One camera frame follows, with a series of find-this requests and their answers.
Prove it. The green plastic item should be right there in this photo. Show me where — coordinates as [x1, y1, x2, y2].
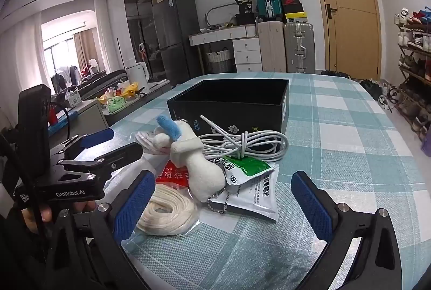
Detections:
[106, 97, 127, 114]

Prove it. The green white medicine packet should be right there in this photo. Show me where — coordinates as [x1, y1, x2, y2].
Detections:
[222, 156, 273, 187]

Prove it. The teal plaid tablecloth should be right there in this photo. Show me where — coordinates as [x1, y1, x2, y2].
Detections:
[47, 72, 431, 290]

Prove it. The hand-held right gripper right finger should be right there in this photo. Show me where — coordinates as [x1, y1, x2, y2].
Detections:
[290, 171, 404, 290]

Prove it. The white kettle appliance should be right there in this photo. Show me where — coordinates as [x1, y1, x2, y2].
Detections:
[126, 61, 151, 89]

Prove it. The yellow black shoe box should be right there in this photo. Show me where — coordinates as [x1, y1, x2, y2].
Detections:
[284, 12, 308, 24]

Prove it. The collection of racked sneakers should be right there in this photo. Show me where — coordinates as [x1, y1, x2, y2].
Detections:
[395, 6, 431, 139]

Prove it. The yellow plastic bag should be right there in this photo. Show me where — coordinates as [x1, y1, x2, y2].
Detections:
[116, 81, 140, 98]

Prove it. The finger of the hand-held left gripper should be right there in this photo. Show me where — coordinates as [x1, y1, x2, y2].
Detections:
[57, 143, 144, 183]
[50, 128, 115, 159]

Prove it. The white charging cable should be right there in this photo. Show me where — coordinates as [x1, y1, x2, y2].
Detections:
[197, 115, 290, 164]

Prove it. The silver hard suitcase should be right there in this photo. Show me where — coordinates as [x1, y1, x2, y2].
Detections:
[284, 22, 316, 74]

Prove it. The white desk with drawers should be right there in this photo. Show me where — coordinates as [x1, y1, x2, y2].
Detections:
[189, 25, 263, 74]

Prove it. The black sofa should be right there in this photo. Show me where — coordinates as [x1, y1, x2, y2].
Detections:
[79, 69, 129, 99]

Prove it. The dark glass cabinet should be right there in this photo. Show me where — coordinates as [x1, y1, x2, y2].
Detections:
[123, 0, 169, 82]

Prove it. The brown curtain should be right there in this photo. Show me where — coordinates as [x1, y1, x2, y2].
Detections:
[73, 29, 99, 72]

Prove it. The white oval frame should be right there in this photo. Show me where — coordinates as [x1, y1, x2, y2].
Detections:
[205, 3, 240, 30]

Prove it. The person's left hand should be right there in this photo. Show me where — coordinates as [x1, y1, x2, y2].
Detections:
[21, 200, 98, 234]

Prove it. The scattered shoes group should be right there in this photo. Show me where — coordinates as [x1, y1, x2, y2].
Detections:
[350, 74, 402, 113]

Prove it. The black shopping bag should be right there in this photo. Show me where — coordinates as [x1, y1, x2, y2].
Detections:
[235, 0, 255, 25]

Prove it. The beige hard suitcase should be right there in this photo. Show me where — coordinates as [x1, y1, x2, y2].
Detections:
[257, 20, 287, 73]

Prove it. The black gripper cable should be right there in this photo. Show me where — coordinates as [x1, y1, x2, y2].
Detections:
[50, 103, 79, 144]

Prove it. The white plush toy keychain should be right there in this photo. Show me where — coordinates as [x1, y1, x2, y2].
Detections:
[135, 115, 233, 216]

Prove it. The grey side table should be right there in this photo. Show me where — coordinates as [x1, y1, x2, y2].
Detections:
[47, 99, 110, 143]

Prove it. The red white plastic packet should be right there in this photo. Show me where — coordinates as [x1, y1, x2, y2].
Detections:
[138, 152, 191, 191]

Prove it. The bagged white rope coil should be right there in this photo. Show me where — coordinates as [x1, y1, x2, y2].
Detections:
[121, 183, 201, 245]

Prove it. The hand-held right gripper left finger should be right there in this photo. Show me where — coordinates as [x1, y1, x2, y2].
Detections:
[47, 170, 159, 290]

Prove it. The woven laundry basket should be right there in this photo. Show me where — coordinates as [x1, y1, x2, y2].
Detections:
[206, 47, 235, 74]

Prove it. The tan wooden door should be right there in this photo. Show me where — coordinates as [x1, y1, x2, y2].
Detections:
[303, 0, 383, 75]

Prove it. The black cardboard box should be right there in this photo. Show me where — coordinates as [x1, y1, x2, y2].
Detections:
[166, 78, 290, 142]

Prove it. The grey refrigerator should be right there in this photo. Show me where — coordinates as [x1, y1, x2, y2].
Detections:
[152, 0, 203, 86]

